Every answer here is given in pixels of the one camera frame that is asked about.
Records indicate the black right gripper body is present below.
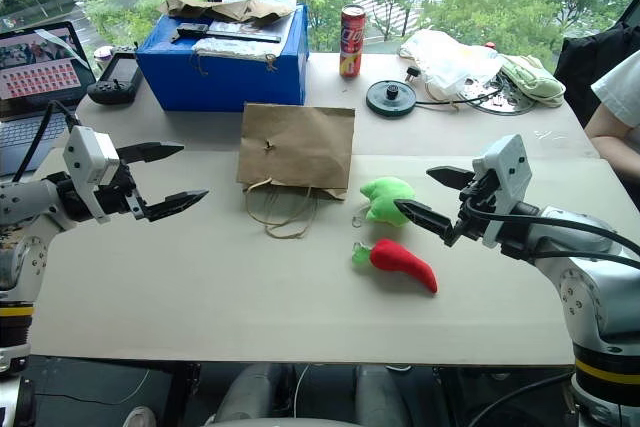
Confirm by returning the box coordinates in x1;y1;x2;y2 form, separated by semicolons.
446;170;502;248

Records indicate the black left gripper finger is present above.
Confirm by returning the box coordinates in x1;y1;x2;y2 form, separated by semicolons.
144;189;210;224
117;142;186;165

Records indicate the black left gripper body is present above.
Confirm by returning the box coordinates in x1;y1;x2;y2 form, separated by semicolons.
93;161;152;222

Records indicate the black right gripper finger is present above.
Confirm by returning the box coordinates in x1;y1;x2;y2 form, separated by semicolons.
393;198;459;248
425;165;476;194

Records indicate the red plush chili pepper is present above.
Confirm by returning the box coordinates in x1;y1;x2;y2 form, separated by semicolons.
350;238;439;295

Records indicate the green plush toy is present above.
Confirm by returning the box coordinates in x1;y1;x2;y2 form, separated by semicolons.
359;176;417;229

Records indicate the brown paper bag with handles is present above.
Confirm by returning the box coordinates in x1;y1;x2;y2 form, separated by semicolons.
235;102;357;241

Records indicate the white plastic bag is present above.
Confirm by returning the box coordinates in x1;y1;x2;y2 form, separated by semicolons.
397;28;507;99

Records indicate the black handheld controller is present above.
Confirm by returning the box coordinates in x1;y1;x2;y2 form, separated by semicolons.
86;46;145;107

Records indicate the round metal plate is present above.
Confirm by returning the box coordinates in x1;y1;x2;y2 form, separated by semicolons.
457;72;540;117

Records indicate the blue plastic box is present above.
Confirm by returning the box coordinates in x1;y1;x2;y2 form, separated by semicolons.
135;3;311;114

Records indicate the black round kettle base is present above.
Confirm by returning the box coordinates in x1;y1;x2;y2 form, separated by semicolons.
365;78;417;120

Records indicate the cup with purple lid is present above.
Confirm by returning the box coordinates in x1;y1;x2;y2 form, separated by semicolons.
93;45;115;74

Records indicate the light green cloth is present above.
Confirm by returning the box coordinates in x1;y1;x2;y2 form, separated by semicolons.
498;53;567;109

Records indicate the open laptop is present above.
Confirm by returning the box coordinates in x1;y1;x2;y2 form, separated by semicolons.
0;21;97;179

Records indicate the long black flat tool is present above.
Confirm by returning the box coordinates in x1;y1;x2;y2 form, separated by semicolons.
168;22;285;45

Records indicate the crumpled brown paper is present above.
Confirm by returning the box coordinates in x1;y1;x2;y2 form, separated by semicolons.
158;0;298;24

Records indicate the red drink can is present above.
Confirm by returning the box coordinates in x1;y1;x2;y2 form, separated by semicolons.
339;3;368;80

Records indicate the person in white shirt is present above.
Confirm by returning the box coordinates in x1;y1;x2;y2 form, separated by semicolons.
583;48;640;211

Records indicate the black backpack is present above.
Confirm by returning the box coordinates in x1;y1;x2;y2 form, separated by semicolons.
553;10;640;129

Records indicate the grey shoe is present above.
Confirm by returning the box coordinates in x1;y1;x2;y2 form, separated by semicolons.
121;405;158;427

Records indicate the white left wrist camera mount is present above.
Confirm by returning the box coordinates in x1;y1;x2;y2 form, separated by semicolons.
63;125;122;225

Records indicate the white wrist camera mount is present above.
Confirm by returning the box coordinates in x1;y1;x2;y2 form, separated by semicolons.
63;125;122;225
471;133;533;249

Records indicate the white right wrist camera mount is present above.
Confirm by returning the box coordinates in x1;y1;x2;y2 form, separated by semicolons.
471;133;533;249

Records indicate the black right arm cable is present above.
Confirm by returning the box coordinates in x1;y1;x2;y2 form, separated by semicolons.
467;199;640;271

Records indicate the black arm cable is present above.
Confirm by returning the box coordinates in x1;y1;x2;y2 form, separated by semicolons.
10;100;82;184
467;199;640;271

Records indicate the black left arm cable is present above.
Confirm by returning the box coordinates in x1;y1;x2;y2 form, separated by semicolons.
10;100;82;184

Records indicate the white drawstring pouch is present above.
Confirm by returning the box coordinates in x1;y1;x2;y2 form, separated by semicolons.
190;37;280;77

